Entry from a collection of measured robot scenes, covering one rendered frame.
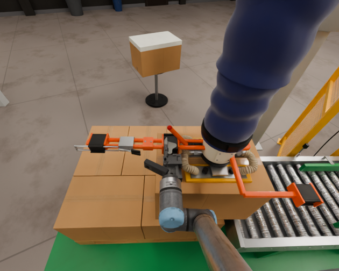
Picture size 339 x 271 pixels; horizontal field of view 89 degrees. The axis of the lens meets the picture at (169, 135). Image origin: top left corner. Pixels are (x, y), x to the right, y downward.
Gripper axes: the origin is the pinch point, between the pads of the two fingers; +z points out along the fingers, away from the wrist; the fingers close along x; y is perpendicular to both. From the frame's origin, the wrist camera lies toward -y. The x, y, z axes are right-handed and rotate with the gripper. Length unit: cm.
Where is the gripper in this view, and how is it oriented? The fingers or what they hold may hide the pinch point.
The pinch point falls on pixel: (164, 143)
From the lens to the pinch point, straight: 85.9
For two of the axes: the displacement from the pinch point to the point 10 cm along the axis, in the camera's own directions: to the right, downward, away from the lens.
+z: -0.3, -7.5, 6.7
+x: 0.4, -6.7, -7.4
